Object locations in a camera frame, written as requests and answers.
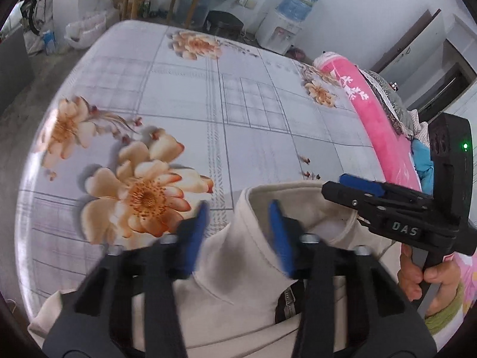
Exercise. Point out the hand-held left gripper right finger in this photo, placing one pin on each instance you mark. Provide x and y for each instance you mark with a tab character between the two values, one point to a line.
279	238

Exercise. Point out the bicycle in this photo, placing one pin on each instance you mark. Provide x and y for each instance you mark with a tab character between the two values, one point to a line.
35	3

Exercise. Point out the wall socket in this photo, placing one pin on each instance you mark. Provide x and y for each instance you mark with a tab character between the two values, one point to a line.
248	3

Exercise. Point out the person's right hand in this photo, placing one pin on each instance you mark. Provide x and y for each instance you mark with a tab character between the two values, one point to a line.
445	276

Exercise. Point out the beige zip jacket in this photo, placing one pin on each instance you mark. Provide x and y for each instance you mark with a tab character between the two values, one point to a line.
231	268

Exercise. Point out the grey floral quilt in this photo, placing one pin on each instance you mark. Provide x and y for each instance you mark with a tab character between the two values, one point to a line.
395	100

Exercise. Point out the black round stool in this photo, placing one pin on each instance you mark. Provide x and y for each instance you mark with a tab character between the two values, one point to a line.
225	25

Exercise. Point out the white plastic bag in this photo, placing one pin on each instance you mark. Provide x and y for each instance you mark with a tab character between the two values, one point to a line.
87	30

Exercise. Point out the blue packet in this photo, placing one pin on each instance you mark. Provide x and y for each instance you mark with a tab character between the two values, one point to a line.
49	41

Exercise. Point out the pink flower blanket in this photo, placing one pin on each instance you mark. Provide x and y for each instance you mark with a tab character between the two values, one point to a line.
376	126

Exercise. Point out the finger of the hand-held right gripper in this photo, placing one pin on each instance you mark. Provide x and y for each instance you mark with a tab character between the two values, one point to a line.
363	184
346	195

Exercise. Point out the grey cabinet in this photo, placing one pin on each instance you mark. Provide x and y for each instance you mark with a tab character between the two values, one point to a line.
15	67

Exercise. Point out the blue patterned blanket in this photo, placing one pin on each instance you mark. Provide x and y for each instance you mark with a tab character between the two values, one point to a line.
423	160

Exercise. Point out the white water dispenser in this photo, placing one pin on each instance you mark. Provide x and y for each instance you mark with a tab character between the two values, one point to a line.
277	31

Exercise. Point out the floral vinyl tablecloth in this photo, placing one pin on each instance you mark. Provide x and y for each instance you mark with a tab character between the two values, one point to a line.
223	100

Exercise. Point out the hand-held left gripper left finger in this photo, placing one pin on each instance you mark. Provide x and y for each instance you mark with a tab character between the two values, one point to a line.
193	238

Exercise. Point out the grey door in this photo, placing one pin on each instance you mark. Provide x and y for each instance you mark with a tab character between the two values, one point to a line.
439	63

